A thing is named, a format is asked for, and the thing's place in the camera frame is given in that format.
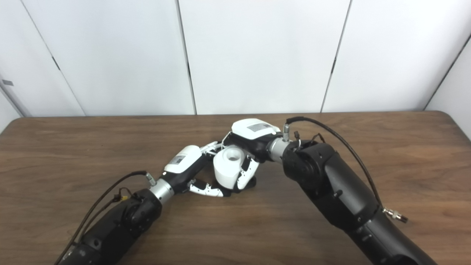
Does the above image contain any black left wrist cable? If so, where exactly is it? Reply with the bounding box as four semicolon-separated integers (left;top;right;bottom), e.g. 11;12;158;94
54;170;158;265

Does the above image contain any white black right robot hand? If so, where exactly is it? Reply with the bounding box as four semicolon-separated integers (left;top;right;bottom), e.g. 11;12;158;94
222;118;281;190

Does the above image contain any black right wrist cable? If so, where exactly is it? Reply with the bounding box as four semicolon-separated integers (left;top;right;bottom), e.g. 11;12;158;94
283;117;409;223

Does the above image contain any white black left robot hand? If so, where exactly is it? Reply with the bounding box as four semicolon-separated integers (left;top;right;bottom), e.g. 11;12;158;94
162;141;225;197

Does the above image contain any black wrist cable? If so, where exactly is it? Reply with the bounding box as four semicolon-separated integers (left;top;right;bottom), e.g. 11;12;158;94
283;117;409;223
54;170;158;265

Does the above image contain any black flanged holder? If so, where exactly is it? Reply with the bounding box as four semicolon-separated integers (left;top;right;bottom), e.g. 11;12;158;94
221;177;257;196

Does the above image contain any round white plastic piece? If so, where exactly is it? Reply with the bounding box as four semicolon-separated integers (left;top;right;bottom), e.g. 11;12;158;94
213;146;251;190

